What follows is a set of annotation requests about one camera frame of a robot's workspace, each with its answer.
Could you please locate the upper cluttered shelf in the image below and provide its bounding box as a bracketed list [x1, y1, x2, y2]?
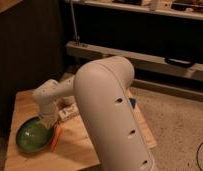
[64, 0, 203, 21]

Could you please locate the orange carrot toy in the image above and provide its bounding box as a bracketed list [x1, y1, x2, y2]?
[50, 125, 62, 152]

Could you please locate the vertical metal pole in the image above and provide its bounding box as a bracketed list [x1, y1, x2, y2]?
[69, 0, 80, 45]

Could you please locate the black handle on rail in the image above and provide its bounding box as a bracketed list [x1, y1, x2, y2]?
[164, 58, 196, 68]

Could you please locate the black cable on floor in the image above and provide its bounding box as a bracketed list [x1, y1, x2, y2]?
[196, 94, 203, 171]

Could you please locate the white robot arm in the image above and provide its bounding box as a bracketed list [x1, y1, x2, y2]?
[33, 56, 158, 171]

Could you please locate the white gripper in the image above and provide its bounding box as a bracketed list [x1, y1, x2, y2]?
[38, 112, 59, 129]

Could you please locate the metal shelf rail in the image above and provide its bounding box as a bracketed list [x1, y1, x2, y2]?
[66, 41, 203, 102]

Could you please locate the green ceramic bowl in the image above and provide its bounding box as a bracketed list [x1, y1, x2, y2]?
[15, 117, 54, 153]

